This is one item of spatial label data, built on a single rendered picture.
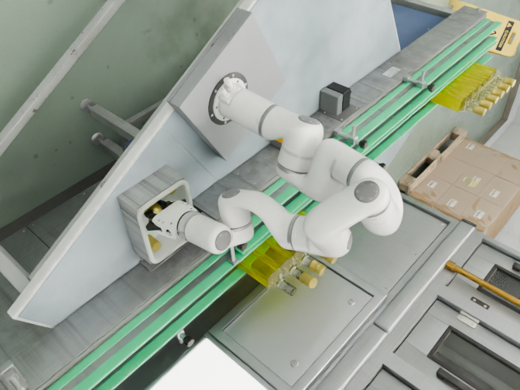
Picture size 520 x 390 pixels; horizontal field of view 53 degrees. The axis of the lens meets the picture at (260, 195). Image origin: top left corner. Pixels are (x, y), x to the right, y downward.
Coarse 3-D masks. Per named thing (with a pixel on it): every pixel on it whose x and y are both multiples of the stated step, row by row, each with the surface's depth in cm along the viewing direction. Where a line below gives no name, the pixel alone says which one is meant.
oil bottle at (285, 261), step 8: (256, 248) 162; (264, 248) 162; (272, 248) 162; (280, 248) 162; (264, 256) 161; (272, 256) 159; (280, 256) 159; (288, 256) 159; (280, 264) 157; (288, 264) 157; (296, 264) 159; (288, 272) 157
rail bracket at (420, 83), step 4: (424, 72) 200; (404, 76) 207; (408, 76) 207; (404, 80) 207; (408, 80) 207; (412, 80) 205; (416, 80) 205; (420, 80) 203; (424, 80) 203; (416, 84) 205; (420, 84) 203; (424, 84) 203; (428, 84) 202; (432, 84) 201; (420, 88) 204; (428, 88) 202; (432, 88) 201
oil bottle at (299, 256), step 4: (272, 236) 166; (272, 240) 165; (276, 244) 164; (284, 248) 162; (288, 252) 161; (292, 252) 161; (296, 252) 160; (300, 252) 161; (304, 252) 161; (296, 256) 160; (300, 256) 160; (304, 256) 161; (296, 260) 160; (300, 260) 160; (300, 264) 161
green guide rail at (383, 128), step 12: (492, 36) 248; (480, 48) 240; (468, 60) 233; (444, 72) 227; (456, 72) 226; (420, 96) 214; (408, 108) 208; (396, 120) 203; (372, 132) 198; (384, 132) 197; (372, 144) 193; (300, 192) 175; (288, 204) 171; (300, 204) 171; (264, 228) 164; (252, 240) 160; (240, 252) 158
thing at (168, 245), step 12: (180, 180) 141; (168, 192) 138; (180, 192) 146; (144, 204) 134; (192, 204) 148; (144, 216) 146; (144, 228) 137; (144, 240) 140; (168, 240) 153; (180, 240) 153; (156, 252) 150; (168, 252) 150
